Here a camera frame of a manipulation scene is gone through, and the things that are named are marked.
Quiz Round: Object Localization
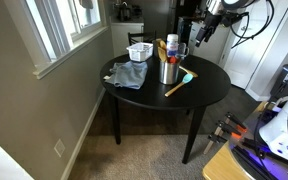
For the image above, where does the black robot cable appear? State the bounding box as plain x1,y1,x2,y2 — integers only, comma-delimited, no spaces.
230,0,275,50

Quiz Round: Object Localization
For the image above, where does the black orange bar clamp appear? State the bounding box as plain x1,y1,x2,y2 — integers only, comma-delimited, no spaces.
216,120,243,140
224,111,248,133
203,132,230,155

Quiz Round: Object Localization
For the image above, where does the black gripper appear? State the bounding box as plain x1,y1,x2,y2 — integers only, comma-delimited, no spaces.
194,12,222,48

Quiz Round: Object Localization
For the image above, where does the blue grey cloth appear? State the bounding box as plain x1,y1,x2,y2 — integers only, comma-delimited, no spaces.
103,60,149,90

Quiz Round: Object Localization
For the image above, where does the wooden robot mounting table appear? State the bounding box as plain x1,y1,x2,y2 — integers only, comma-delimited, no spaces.
202,141,252,180

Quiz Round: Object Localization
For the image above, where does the dark wooden spoon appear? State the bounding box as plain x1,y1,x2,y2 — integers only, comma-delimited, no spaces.
155,38,162,58

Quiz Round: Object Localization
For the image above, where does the white appliance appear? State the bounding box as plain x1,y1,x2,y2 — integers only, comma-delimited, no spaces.
187,21,232,65

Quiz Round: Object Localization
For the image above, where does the white kitchen cabinet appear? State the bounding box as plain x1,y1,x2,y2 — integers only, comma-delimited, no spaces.
110,21,145,58

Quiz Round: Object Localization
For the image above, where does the steel utensil holder cup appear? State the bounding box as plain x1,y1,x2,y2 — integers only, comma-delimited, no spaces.
158,59,181,85

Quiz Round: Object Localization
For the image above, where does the red utensil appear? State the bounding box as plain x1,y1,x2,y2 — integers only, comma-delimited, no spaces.
168,55,179,65

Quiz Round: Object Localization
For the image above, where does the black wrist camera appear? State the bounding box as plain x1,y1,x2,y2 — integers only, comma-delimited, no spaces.
221,11,250,28

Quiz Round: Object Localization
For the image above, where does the white plastic basket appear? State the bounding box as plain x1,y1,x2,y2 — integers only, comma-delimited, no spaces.
126,42,154,63

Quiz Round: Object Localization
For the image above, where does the white bottle with blue label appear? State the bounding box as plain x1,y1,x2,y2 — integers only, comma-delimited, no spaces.
166,33,180,58

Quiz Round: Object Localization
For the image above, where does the teal spatula with wooden handle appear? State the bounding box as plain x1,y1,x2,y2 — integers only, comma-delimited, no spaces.
164,73,194,98

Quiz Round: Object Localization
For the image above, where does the black metal chair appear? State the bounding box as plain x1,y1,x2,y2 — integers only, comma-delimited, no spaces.
127,30,158,47

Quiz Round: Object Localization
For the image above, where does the long wooden spoon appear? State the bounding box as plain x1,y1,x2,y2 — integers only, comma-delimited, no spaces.
159,39,168,54

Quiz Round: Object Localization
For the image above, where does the light wooden spoon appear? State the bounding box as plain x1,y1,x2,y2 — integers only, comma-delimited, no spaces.
178,65,199,78

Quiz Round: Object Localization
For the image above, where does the round black table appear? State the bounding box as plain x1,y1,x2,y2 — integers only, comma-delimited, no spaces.
99,53,232,164

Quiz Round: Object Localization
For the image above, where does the white panel door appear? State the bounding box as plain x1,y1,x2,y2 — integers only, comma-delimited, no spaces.
223,0,288,90

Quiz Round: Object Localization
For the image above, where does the white framed window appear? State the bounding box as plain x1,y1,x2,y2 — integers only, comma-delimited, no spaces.
23,0,109,80

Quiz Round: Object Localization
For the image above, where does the clear glass mug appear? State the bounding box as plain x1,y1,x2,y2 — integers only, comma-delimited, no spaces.
176,42,190,61

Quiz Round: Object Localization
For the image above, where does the black coffee maker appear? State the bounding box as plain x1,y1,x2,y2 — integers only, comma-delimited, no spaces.
113,1,134,23

